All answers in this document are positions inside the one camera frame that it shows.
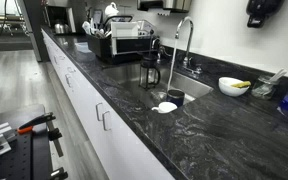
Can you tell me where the white ceramic bowl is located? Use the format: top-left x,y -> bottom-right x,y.
218,76 -> 251,98

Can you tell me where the steel paper towel dispenser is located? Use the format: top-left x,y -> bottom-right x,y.
136,0 -> 193,17

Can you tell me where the black perforated breadboard table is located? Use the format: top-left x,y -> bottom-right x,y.
0,104 -> 54,180

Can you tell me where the yellow sponge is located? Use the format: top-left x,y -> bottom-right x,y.
230,80 -> 252,89

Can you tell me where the stainless steel sink basin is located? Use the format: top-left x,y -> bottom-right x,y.
101,61 -> 215,111

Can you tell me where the clear glass jar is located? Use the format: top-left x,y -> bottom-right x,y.
250,74 -> 278,101

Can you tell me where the steel kettle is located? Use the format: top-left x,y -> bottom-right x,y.
53,21 -> 73,35

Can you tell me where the black dish rack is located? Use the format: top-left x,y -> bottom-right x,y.
85,14 -> 162,65

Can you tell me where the small chrome sink fixture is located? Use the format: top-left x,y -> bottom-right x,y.
152,37 -> 172,65

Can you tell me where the white rectangular tray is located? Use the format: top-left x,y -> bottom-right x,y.
110,21 -> 140,56

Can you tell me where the black glass french press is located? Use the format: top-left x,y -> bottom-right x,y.
138,54 -> 162,91

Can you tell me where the dark blue steel mug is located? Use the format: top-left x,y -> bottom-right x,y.
166,89 -> 186,108

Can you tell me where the white pitcher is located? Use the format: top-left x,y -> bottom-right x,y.
104,2 -> 120,20

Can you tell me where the black clamp knob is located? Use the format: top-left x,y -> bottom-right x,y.
47,128 -> 64,142

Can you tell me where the chrome faucet lever handle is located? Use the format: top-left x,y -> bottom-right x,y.
189,65 -> 204,75

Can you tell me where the chrome gooseneck faucet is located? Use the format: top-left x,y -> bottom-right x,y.
174,16 -> 203,75

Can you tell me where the steel refrigerator side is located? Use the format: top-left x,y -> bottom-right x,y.
17,0 -> 51,63

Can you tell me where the white ceramic cup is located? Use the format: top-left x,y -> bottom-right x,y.
151,101 -> 179,115

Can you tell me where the white utensil in jar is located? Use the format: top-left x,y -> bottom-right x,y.
267,68 -> 288,85

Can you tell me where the black coffee machine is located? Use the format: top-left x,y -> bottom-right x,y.
43,0 -> 87,35

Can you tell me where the orange black bar clamp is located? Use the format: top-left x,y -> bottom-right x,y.
17,112 -> 65,158

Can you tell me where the white cabinet front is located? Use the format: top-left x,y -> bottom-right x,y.
41,28 -> 176,180

